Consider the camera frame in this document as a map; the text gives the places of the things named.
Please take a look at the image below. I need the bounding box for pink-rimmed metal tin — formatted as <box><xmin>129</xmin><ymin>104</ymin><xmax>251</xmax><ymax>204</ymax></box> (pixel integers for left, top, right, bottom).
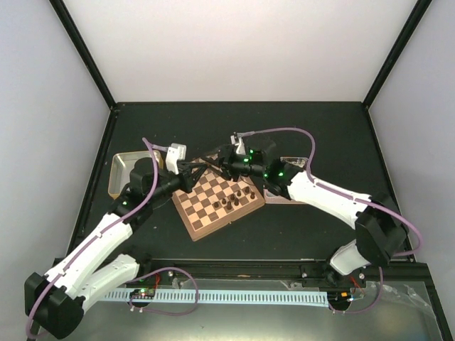
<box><xmin>263</xmin><ymin>156</ymin><xmax>308</xmax><ymax>205</ymax></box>

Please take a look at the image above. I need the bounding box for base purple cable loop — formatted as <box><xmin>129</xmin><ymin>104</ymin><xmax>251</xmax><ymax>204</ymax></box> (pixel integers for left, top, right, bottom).
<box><xmin>128</xmin><ymin>266</ymin><xmax>199</xmax><ymax>316</ymax></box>

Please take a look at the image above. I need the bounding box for small circuit board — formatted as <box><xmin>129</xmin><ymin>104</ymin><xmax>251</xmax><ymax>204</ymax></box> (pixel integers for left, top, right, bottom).
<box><xmin>130</xmin><ymin>288</ymin><xmax>156</xmax><ymax>300</ymax></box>

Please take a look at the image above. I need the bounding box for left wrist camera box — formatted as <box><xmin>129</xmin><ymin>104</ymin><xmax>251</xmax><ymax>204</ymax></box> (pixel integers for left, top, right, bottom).
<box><xmin>165</xmin><ymin>143</ymin><xmax>186</xmax><ymax>175</ymax></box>

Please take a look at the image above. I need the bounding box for light blue cable duct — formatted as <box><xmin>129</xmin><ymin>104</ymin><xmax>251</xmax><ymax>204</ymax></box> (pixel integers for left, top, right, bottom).
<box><xmin>101</xmin><ymin>288</ymin><xmax>328</xmax><ymax>308</ymax></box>

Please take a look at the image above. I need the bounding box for yellow-rimmed metal tin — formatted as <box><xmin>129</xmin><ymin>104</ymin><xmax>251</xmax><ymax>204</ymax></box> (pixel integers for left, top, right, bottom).
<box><xmin>107</xmin><ymin>151</ymin><xmax>153</xmax><ymax>200</ymax></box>

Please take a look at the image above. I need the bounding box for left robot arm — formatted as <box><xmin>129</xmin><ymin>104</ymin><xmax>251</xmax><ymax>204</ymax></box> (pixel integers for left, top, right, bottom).
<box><xmin>24</xmin><ymin>157</ymin><xmax>208</xmax><ymax>340</ymax></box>

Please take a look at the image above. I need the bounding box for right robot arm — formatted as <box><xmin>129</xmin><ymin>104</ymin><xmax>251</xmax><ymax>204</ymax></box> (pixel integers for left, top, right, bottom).
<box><xmin>203</xmin><ymin>145</ymin><xmax>409</xmax><ymax>286</ymax></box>

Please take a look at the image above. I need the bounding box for wooden chess board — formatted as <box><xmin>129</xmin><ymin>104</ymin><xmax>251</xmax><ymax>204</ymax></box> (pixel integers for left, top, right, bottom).
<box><xmin>172</xmin><ymin>169</ymin><xmax>265</xmax><ymax>242</ymax></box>

